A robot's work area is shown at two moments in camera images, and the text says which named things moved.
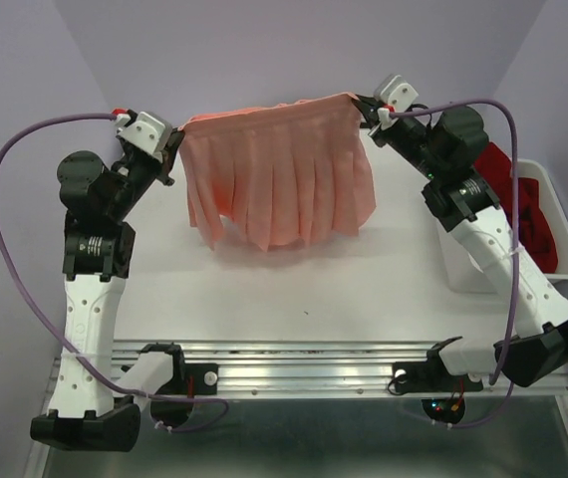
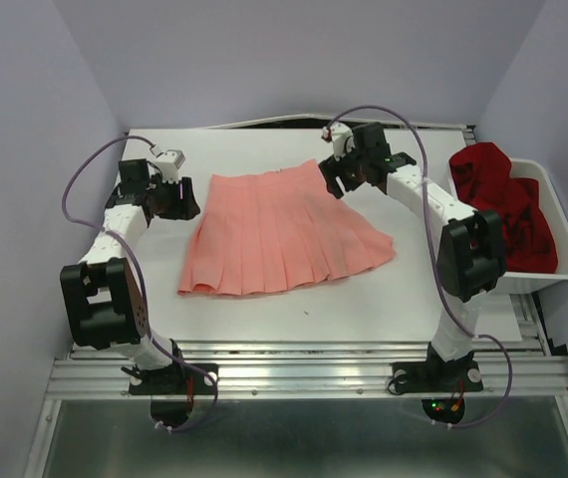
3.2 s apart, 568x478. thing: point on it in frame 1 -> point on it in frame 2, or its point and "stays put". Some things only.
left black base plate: [192, 378] stays put
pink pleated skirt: [279, 174] -> [275, 228]
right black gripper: [372, 106] -> [329, 170]
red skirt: [535, 232] stays put
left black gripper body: [154, 168] -> [165, 196]
